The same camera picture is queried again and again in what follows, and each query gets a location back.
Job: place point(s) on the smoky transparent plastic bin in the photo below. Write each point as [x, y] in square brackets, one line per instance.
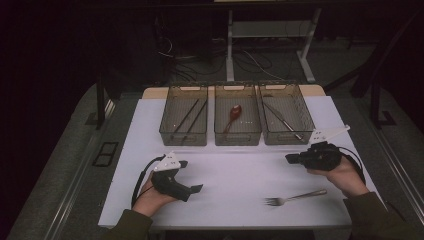
[293, 106]
[248, 110]
[183, 136]

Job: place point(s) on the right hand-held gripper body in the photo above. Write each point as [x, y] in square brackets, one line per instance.
[320, 156]

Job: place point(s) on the brown wooden spoon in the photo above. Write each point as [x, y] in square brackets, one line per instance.
[235, 112]

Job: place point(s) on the white metal stand frame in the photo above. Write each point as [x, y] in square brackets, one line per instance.
[270, 30]

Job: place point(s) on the black chopstick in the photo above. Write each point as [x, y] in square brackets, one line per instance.
[186, 115]
[197, 116]

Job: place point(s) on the steel fork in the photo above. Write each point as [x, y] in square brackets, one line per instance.
[300, 196]

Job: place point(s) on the person's left hand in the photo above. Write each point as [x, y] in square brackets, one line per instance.
[150, 201]

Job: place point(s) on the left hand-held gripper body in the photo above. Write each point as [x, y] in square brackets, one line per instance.
[168, 181]

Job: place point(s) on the person's right hand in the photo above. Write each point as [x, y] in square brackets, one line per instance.
[346, 176]

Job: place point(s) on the black metal stand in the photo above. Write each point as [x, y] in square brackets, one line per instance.
[100, 100]
[376, 106]

